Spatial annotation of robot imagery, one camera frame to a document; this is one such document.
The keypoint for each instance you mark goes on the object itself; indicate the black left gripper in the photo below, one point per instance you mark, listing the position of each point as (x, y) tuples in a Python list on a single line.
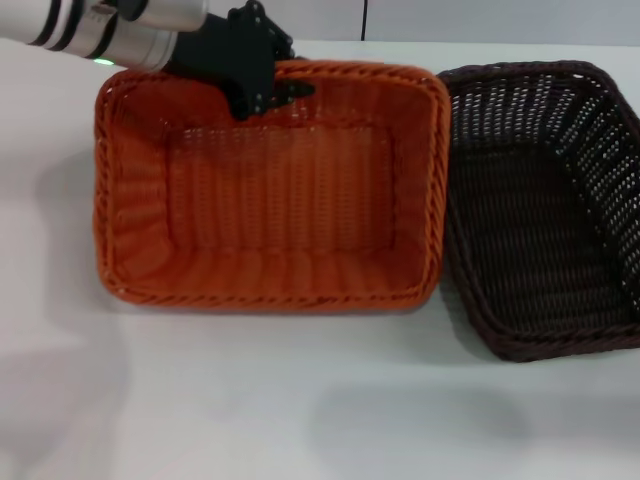
[(230, 55)]

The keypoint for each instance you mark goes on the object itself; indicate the orange woven basket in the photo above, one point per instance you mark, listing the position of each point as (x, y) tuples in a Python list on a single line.
[(270, 200)]

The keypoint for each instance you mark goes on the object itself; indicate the dark brown woven basket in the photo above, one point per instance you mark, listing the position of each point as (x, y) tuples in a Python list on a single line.
[(540, 215)]

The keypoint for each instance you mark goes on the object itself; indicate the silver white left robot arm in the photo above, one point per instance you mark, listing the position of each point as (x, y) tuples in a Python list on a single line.
[(125, 30)]

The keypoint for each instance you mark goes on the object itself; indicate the black vertical wall strip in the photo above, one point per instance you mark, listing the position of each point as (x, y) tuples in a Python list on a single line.
[(364, 20)]

